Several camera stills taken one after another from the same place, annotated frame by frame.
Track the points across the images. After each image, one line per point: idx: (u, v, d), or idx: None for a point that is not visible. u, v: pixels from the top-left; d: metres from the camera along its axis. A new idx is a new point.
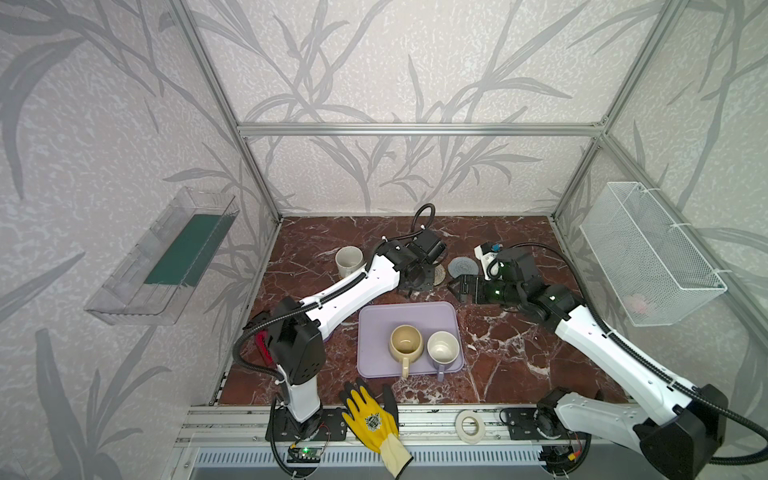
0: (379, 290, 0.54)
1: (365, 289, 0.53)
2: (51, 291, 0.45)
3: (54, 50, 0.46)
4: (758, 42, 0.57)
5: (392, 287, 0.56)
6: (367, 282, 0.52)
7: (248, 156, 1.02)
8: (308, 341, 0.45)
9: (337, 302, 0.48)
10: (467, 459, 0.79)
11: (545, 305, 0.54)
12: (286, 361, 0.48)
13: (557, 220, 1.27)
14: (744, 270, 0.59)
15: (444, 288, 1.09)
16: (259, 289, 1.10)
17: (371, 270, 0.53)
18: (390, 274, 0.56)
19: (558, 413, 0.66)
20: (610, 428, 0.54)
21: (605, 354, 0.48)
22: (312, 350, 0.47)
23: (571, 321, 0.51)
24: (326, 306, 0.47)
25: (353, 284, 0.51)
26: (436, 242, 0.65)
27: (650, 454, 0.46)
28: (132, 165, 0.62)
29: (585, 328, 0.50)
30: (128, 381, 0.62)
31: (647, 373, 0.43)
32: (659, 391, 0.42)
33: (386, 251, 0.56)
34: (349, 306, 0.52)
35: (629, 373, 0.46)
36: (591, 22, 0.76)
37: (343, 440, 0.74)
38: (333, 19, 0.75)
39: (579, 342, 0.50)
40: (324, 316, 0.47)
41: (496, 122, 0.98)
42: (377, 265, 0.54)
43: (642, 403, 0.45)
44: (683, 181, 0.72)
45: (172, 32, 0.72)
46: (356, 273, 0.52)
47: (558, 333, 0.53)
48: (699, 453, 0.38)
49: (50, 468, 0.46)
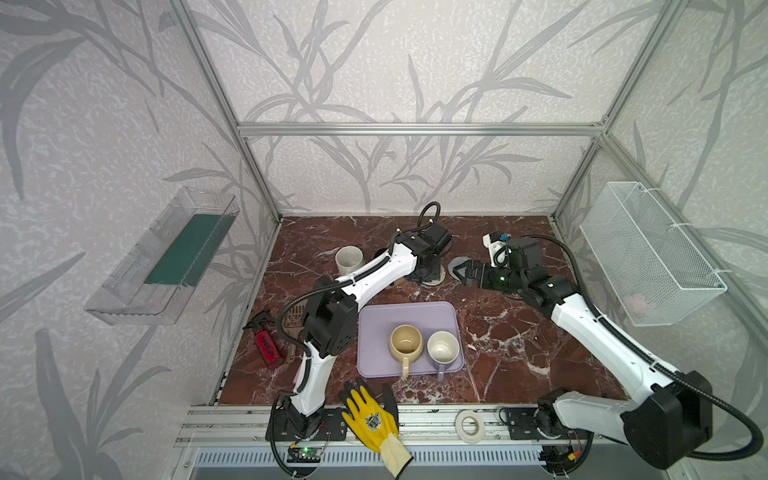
0: (401, 272, 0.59)
1: (391, 270, 0.60)
2: (51, 291, 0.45)
3: (54, 50, 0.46)
4: (758, 42, 0.57)
5: (410, 270, 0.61)
6: (392, 264, 0.59)
7: (248, 157, 1.02)
8: (346, 311, 0.50)
9: (368, 281, 0.55)
10: (467, 459, 0.79)
11: (543, 291, 0.58)
12: (321, 334, 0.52)
13: (557, 220, 1.27)
14: (744, 270, 0.59)
15: (444, 288, 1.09)
16: (259, 289, 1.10)
17: (393, 255, 0.60)
18: (409, 259, 0.63)
19: (556, 409, 0.66)
20: (605, 422, 0.54)
21: (594, 335, 0.50)
22: (349, 322, 0.53)
23: (565, 305, 0.54)
24: (358, 283, 0.53)
25: (381, 265, 0.58)
26: (446, 233, 0.73)
27: (632, 436, 0.46)
28: (132, 165, 0.62)
29: (577, 311, 0.52)
30: (129, 381, 0.62)
31: (631, 355, 0.45)
32: (639, 370, 0.43)
33: (405, 239, 0.64)
34: (377, 285, 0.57)
35: (614, 354, 0.47)
36: (591, 22, 0.76)
37: (342, 440, 0.74)
38: (333, 19, 0.75)
39: (571, 326, 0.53)
40: (358, 292, 0.53)
41: (496, 122, 0.98)
42: (398, 251, 0.61)
43: (626, 384, 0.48)
44: (683, 181, 0.72)
45: (172, 32, 0.72)
46: (381, 257, 0.59)
47: (554, 318, 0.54)
48: (674, 429, 0.41)
49: (50, 468, 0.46)
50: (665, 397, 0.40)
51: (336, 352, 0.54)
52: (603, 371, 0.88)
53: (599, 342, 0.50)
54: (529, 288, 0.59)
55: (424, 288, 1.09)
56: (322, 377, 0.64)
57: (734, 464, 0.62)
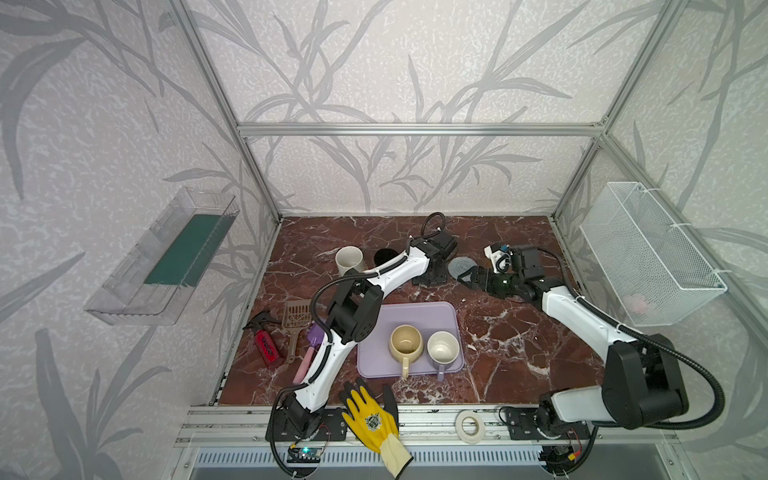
0: (417, 270, 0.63)
1: (409, 268, 0.68)
2: (51, 291, 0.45)
3: (54, 50, 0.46)
4: (758, 43, 0.57)
5: (422, 272, 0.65)
6: (409, 263, 0.67)
7: (248, 157, 1.02)
8: (375, 299, 0.57)
9: (388, 275, 0.61)
10: (467, 459, 0.79)
11: (535, 286, 0.66)
12: (347, 321, 0.60)
13: (557, 220, 1.27)
14: (745, 270, 0.59)
15: (444, 288, 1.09)
16: (259, 289, 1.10)
17: (411, 254, 0.68)
18: (423, 260, 0.71)
19: (554, 403, 0.66)
20: (599, 410, 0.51)
21: (573, 312, 0.56)
22: (374, 309, 0.60)
23: (552, 291, 0.61)
24: (383, 277, 0.60)
25: (400, 262, 0.65)
26: (452, 239, 0.82)
27: (608, 403, 0.48)
28: (132, 165, 0.62)
29: (559, 294, 0.60)
30: (128, 381, 0.62)
31: (599, 320, 0.50)
32: (605, 332, 0.48)
33: (420, 242, 0.72)
34: (397, 280, 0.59)
35: (584, 322, 0.54)
36: (591, 22, 0.76)
37: (343, 440, 0.74)
38: (333, 19, 0.75)
39: (551, 306, 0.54)
40: (382, 284, 0.58)
41: (497, 122, 0.98)
42: (414, 251, 0.69)
43: (600, 353, 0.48)
44: (683, 181, 0.72)
45: (172, 32, 0.72)
46: (400, 256, 0.66)
47: (545, 307, 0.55)
48: (636, 383, 0.44)
49: (50, 468, 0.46)
50: (626, 348, 0.44)
51: (358, 340, 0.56)
52: (603, 371, 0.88)
53: (574, 315, 0.56)
54: (525, 282, 0.67)
55: (424, 288, 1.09)
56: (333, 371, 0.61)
57: (734, 464, 0.62)
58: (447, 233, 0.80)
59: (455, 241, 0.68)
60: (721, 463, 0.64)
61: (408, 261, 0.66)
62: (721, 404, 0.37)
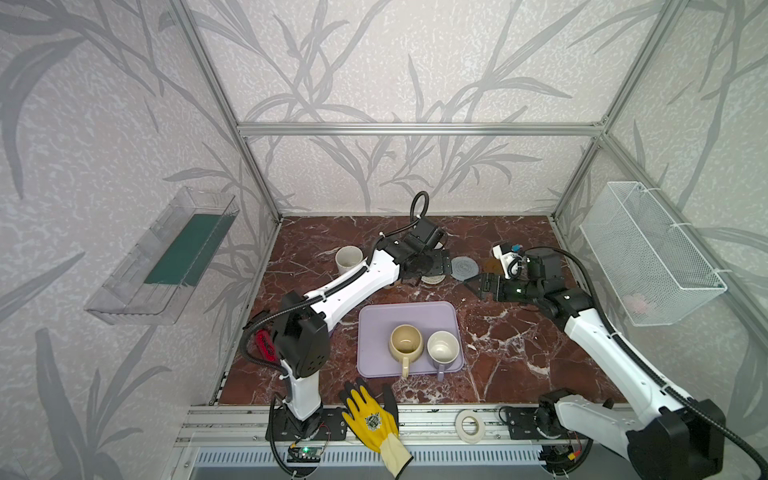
0: (380, 282, 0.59)
1: (368, 281, 0.54)
2: (51, 291, 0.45)
3: (54, 50, 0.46)
4: (758, 43, 0.57)
5: (392, 280, 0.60)
6: (370, 275, 0.54)
7: (248, 157, 1.02)
8: (314, 332, 0.45)
9: (341, 295, 0.50)
10: (466, 459, 0.79)
11: (558, 303, 0.57)
12: (290, 356, 0.53)
13: (557, 220, 1.27)
14: (744, 270, 0.59)
15: (444, 288, 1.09)
16: (259, 288, 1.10)
17: (371, 264, 0.54)
18: (390, 268, 0.57)
19: (558, 410, 0.65)
20: (608, 437, 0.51)
21: (609, 354, 0.49)
22: (318, 341, 0.48)
23: (584, 322, 0.53)
24: (329, 299, 0.48)
25: (355, 276, 0.52)
26: (432, 231, 0.65)
27: (637, 460, 0.45)
28: (132, 165, 0.62)
29: (590, 326, 0.52)
30: (128, 380, 0.62)
31: (643, 375, 0.44)
32: (648, 391, 0.43)
33: (385, 245, 0.58)
34: (352, 298, 0.53)
35: (625, 372, 0.46)
36: (591, 21, 0.76)
37: (342, 440, 0.74)
38: (333, 19, 0.75)
39: (584, 341, 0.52)
40: (330, 308, 0.48)
41: (496, 122, 0.98)
42: (378, 260, 0.55)
43: (636, 407, 0.45)
44: (683, 181, 0.72)
45: (172, 32, 0.72)
46: (358, 267, 0.54)
47: (568, 332, 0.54)
48: (681, 458, 0.41)
49: (50, 468, 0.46)
50: (672, 419, 0.39)
51: (309, 373, 0.58)
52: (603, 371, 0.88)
53: (611, 359, 0.49)
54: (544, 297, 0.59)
55: (424, 287, 1.02)
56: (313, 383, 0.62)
57: (734, 464, 0.62)
58: (429, 222, 0.63)
59: (441, 229, 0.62)
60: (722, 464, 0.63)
61: (365, 276, 0.53)
62: None
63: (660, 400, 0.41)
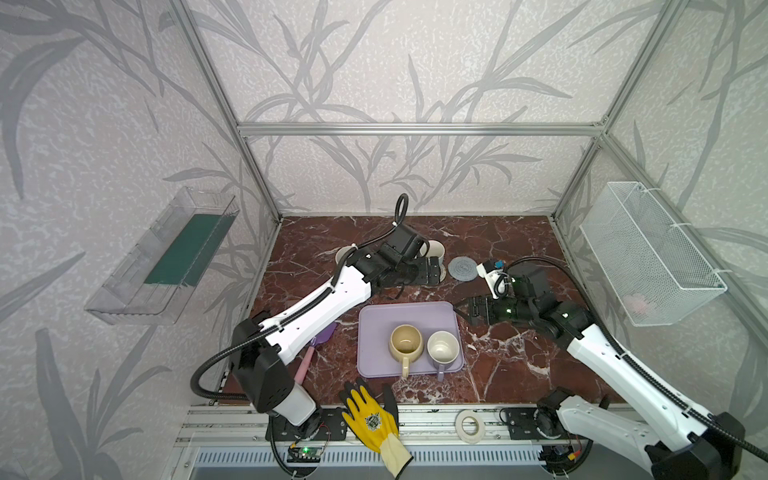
0: (349, 303, 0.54)
1: (333, 304, 0.49)
2: (51, 291, 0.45)
3: (54, 50, 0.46)
4: (758, 43, 0.57)
5: (363, 298, 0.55)
6: (336, 297, 0.49)
7: (248, 157, 1.02)
8: (267, 369, 0.41)
9: (300, 324, 0.45)
10: (466, 459, 0.79)
11: (558, 324, 0.54)
12: (250, 394, 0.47)
13: (557, 220, 1.27)
14: (745, 270, 0.59)
15: (444, 288, 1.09)
16: (259, 289, 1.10)
17: (337, 284, 0.49)
18: (359, 286, 0.52)
19: (562, 418, 0.65)
20: (622, 448, 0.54)
21: (621, 377, 0.47)
22: (273, 377, 0.43)
23: (585, 338, 0.51)
24: (287, 329, 0.44)
25: (317, 299, 0.47)
26: (411, 241, 0.60)
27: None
28: (132, 165, 0.62)
29: (598, 348, 0.49)
30: (128, 380, 0.62)
31: (661, 398, 0.43)
32: (672, 416, 0.41)
33: (356, 259, 0.53)
34: (314, 325, 0.48)
35: (643, 397, 0.45)
36: (591, 21, 0.76)
37: (342, 440, 0.74)
38: (333, 19, 0.75)
39: (593, 363, 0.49)
40: (288, 340, 0.43)
41: (496, 122, 0.98)
42: (345, 278, 0.50)
43: (655, 427, 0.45)
44: (683, 181, 0.72)
45: (172, 32, 0.72)
46: (322, 288, 0.49)
47: (570, 350, 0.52)
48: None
49: (50, 468, 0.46)
50: (703, 446, 0.38)
51: (272, 404, 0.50)
52: None
53: (625, 382, 0.47)
54: (540, 317, 0.56)
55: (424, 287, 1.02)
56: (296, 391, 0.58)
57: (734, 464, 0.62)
58: (406, 232, 0.57)
59: (419, 238, 0.60)
60: None
61: (329, 298, 0.48)
62: None
63: (685, 424, 0.40)
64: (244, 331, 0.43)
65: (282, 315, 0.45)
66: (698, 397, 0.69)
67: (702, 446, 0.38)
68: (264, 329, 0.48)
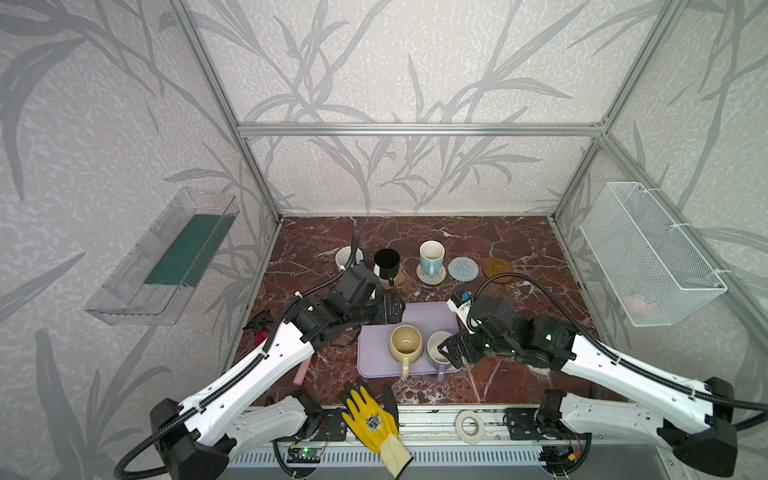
0: (287, 367, 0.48)
1: (264, 373, 0.45)
2: (51, 291, 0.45)
3: (54, 50, 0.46)
4: (758, 43, 0.57)
5: (306, 356, 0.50)
6: (269, 364, 0.45)
7: (248, 157, 1.02)
8: (182, 459, 0.38)
9: (225, 400, 0.41)
10: (467, 459, 0.79)
11: (548, 352, 0.50)
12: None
13: (557, 220, 1.27)
14: (745, 270, 0.59)
15: (444, 288, 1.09)
16: (259, 289, 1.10)
17: (272, 348, 0.45)
18: (296, 347, 0.47)
19: (568, 423, 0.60)
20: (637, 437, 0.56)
21: (626, 383, 0.47)
22: (195, 466, 0.40)
23: (578, 357, 0.48)
24: (209, 408, 0.40)
25: (247, 369, 0.43)
26: (360, 286, 0.55)
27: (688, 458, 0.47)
28: (132, 165, 0.62)
29: (595, 362, 0.48)
30: (128, 381, 0.62)
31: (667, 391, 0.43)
32: (685, 406, 0.42)
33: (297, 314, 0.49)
34: (242, 399, 0.44)
35: (651, 394, 0.45)
36: (591, 22, 0.76)
37: (342, 440, 0.74)
38: (333, 19, 0.75)
39: (594, 377, 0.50)
40: (210, 422, 0.40)
41: (496, 122, 0.98)
42: (281, 339, 0.46)
43: (666, 416, 0.50)
44: (683, 181, 0.72)
45: (172, 32, 0.72)
46: (255, 355, 0.45)
47: (564, 369, 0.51)
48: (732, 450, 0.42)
49: (50, 468, 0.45)
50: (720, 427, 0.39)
51: None
52: None
53: (631, 387, 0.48)
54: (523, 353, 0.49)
55: (424, 287, 1.02)
56: (269, 419, 0.56)
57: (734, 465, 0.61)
58: (354, 276, 0.53)
59: (370, 281, 0.56)
60: None
61: (261, 367, 0.44)
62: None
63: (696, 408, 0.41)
64: (159, 416, 0.41)
65: (204, 392, 0.41)
66: None
67: (723, 427, 0.39)
68: (182, 411, 0.45)
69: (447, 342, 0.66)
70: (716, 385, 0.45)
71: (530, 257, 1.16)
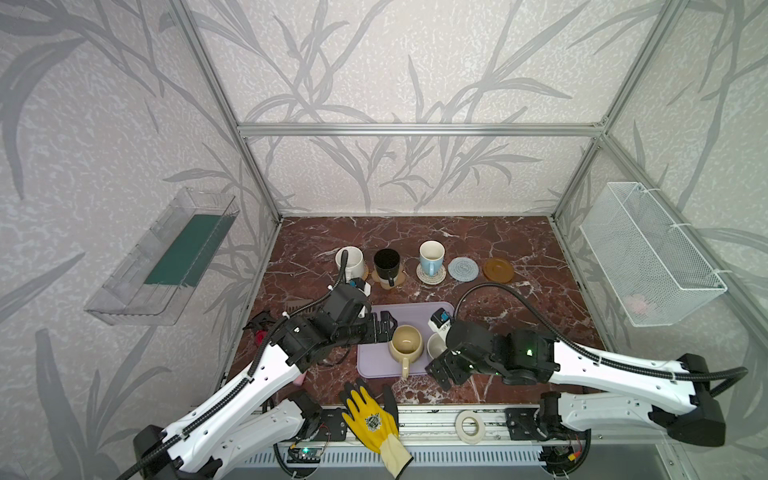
0: (272, 391, 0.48)
1: (251, 397, 0.46)
2: (51, 291, 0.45)
3: (55, 51, 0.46)
4: (758, 43, 0.57)
5: (293, 378, 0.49)
6: (254, 389, 0.45)
7: (248, 157, 1.02)
8: None
9: (208, 427, 0.41)
10: (467, 459, 0.79)
11: (532, 368, 0.48)
12: None
13: (557, 220, 1.27)
14: (745, 270, 0.59)
15: (445, 288, 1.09)
16: (259, 289, 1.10)
17: (257, 371, 0.46)
18: (282, 370, 0.48)
19: (570, 424, 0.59)
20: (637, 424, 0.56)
21: (612, 382, 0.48)
22: None
23: (562, 368, 0.48)
24: (192, 435, 0.40)
25: (233, 393, 0.44)
26: (345, 307, 0.56)
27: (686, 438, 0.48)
28: (132, 165, 0.62)
29: (578, 366, 0.47)
30: (128, 381, 0.62)
31: (649, 379, 0.44)
32: (668, 391, 0.43)
33: (282, 335, 0.49)
34: (226, 424, 0.44)
35: (637, 387, 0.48)
36: (591, 22, 0.76)
37: (342, 440, 0.74)
38: (333, 19, 0.75)
39: (579, 380, 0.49)
40: (194, 449, 0.40)
41: (496, 122, 0.98)
42: (267, 361, 0.47)
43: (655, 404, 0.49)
44: (683, 181, 0.72)
45: (172, 32, 0.72)
46: (239, 379, 0.45)
47: (551, 379, 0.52)
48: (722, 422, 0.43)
49: (50, 468, 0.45)
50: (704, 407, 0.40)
51: None
52: None
53: (616, 384, 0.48)
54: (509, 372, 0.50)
55: (424, 287, 1.02)
56: (261, 430, 0.55)
57: (734, 464, 0.62)
58: (342, 295, 0.53)
59: (357, 300, 0.56)
60: (721, 464, 0.64)
61: (245, 391, 0.44)
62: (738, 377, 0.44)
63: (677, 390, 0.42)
64: (143, 443, 0.41)
65: (188, 418, 0.41)
66: None
67: (707, 405, 0.40)
68: (166, 438, 0.45)
69: (432, 364, 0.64)
70: (690, 361, 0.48)
71: (530, 257, 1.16)
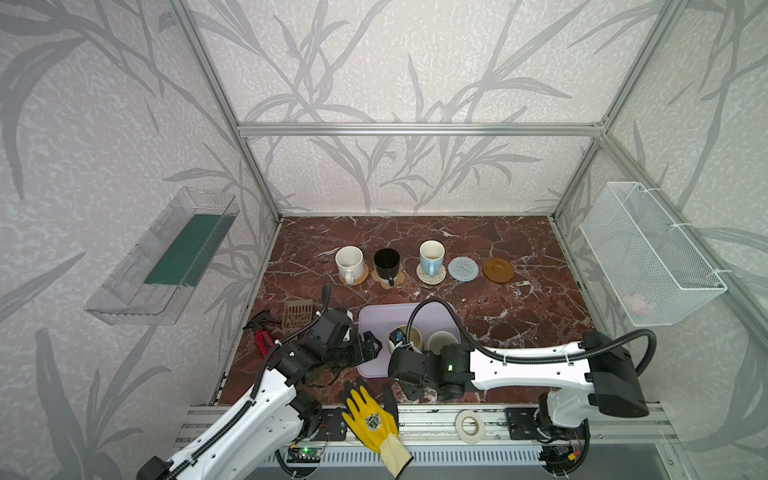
0: (274, 411, 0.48)
1: (255, 418, 0.49)
2: (51, 291, 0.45)
3: (54, 50, 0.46)
4: (757, 43, 0.58)
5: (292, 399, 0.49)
6: (256, 411, 0.48)
7: (248, 157, 1.02)
8: None
9: (215, 451, 0.43)
10: (467, 459, 0.79)
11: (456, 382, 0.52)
12: None
13: (557, 220, 1.27)
14: (745, 270, 0.59)
15: (445, 288, 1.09)
16: (259, 289, 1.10)
17: (259, 395, 0.49)
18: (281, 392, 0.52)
19: (559, 421, 0.66)
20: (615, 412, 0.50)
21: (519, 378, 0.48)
22: None
23: (477, 376, 0.53)
24: (201, 459, 0.42)
25: (236, 417, 0.47)
26: (333, 329, 0.62)
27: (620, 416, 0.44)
28: (132, 165, 0.62)
29: (488, 369, 0.51)
30: (128, 381, 0.62)
31: (550, 366, 0.46)
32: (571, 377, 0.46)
33: (278, 361, 0.54)
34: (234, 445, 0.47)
35: (538, 377, 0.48)
36: (591, 22, 0.76)
37: (342, 440, 0.74)
38: (333, 19, 0.75)
39: (494, 383, 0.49)
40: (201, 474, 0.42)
41: (497, 122, 0.98)
42: (267, 384, 0.51)
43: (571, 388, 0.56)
44: (683, 181, 0.72)
45: (172, 32, 0.72)
46: (243, 402, 0.48)
47: (479, 387, 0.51)
48: (622, 391, 0.42)
49: (50, 468, 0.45)
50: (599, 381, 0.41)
51: None
52: None
53: (523, 378, 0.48)
54: (440, 388, 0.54)
55: (424, 287, 1.02)
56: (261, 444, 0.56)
57: (734, 464, 0.62)
58: (330, 319, 0.60)
59: (343, 323, 0.63)
60: (721, 463, 0.64)
61: (249, 413, 0.47)
62: (651, 342, 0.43)
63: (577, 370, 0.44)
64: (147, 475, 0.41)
65: (195, 443, 0.44)
66: (697, 396, 0.69)
67: (599, 379, 0.41)
68: (173, 467, 0.46)
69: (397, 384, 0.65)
70: (587, 339, 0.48)
71: (530, 257, 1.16)
